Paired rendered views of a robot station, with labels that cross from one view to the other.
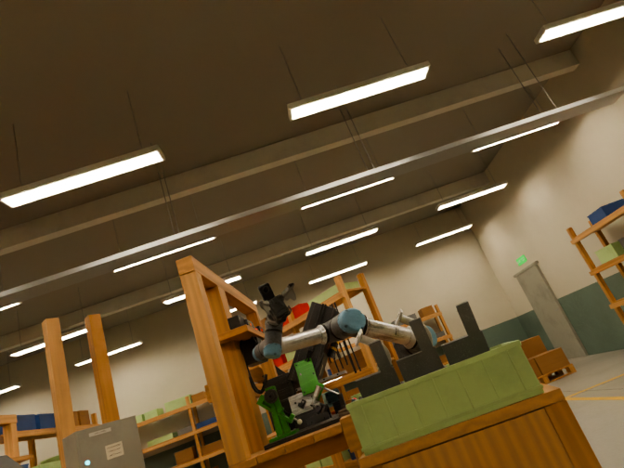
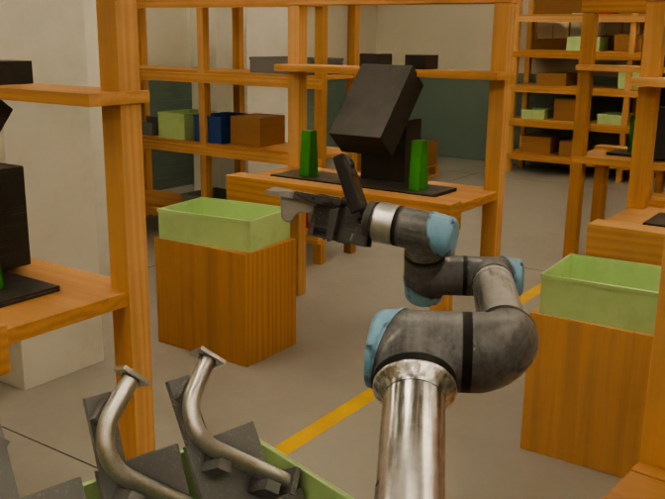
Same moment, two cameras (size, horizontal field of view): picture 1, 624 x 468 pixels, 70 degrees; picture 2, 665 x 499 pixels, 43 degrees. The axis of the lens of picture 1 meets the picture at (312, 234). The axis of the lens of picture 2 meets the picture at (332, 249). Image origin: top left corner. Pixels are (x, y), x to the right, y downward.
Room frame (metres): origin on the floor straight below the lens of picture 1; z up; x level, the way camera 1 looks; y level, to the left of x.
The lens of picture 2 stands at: (2.77, -0.95, 1.72)
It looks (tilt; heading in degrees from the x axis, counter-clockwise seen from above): 14 degrees down; 130
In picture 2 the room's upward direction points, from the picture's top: 1 degrees clockwise
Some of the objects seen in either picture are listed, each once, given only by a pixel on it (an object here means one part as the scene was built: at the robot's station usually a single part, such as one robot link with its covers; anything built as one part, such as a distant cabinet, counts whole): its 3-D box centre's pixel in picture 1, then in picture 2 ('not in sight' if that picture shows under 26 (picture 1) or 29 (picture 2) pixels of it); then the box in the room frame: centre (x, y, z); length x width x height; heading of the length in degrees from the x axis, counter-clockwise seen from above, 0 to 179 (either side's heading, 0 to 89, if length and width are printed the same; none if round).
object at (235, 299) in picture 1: (226, 292); not in sight; (2.98, 0.71, 1.89); 1.50 x 0.09 x 0.09; 0
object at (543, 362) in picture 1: (524, 365); not in sight; (8.67, -2.70, 0.37); 1.20 x 0.80 x 0.74; 104
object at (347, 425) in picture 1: (360, 419); not in sight; (2.98, 0.13, 0.82); 1.50 x 0.14 x 0.15; 0
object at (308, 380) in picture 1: (307, 376); not in sight; (2.90, 0.34, 1.17); 0.13 x 0.12 x 0.20; 0
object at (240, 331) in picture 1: (246, 342); not in sight; (2.98, 0.67, 1.52); 0.90 x 0.25 x 0.04; 0
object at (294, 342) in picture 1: (302, 340); (500, 311); (2.13, 0.22, 1.29); 0.49 x 0.11 x 0.12; 124
